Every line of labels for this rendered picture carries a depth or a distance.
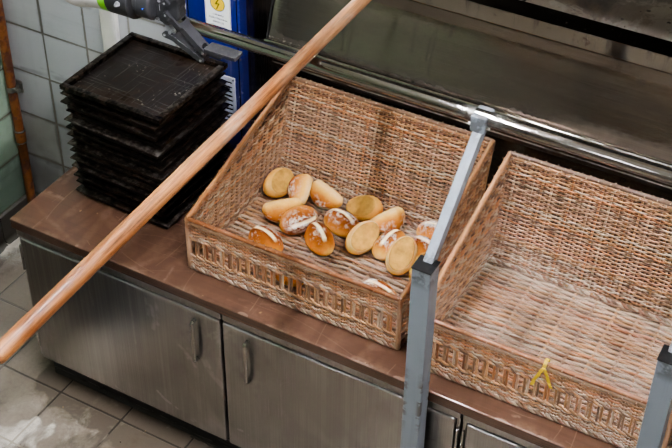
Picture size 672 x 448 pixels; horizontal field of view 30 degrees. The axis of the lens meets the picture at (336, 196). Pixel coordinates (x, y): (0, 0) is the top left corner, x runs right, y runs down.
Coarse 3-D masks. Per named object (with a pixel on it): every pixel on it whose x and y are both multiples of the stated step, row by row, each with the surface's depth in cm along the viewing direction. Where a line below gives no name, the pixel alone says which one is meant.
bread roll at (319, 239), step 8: (312, 224) 295; (320, 224) 294; (312, 232) 293; (320, 232) 293; (328, 232) 293; (312, 240) 293; (320, 240) 292; (328, 240) 292; (312, 248) 293; (320, 248) 292; (328, 248) 292
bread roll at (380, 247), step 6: (384, 234) 292; (390, 234) 292; (396, 234) 292; (402, 234) 294; (378, 240) 292; (384, 240) 291; (390, 240) 291; (378, 246) 291; (384, 246) 290; (372, 252) 292; (378, 252) 291; (384, 252) 290; (378, 258) 291; (384, 258) 291
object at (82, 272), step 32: (352, 0) 265; (320, 32) 254; (288, 64) 245; (256, 96) 236; (224, 128) 228; (192, 160) 221; (160, 192) 214; (128, 224) 207; (96, 256) 201; (64, 288) 195; (32, 320) 190; (0, 352) 185
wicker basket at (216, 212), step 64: (256, 128) 298; (320, 128) 307; (384, 128) 299; (448, 128) 291; (256, 192) 309; (384, 192) 304; (448, 192) 296; (192, 256) 288; (256, 256) 278; (320, 256) 294; (448, 256) 283; (384, 320) 278
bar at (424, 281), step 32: (224, 32) 261; (320, 64) 252; (416, 96) 244; (480, 128) 239; (512, 128) 236; (544, 128) 235; (608, 160) 229; (640, 160) 227; (448, 224) 239; (416, 288) 240; (416, 320) 245; (416, 352) 250; (416, 384) 255; (416, 416) 261
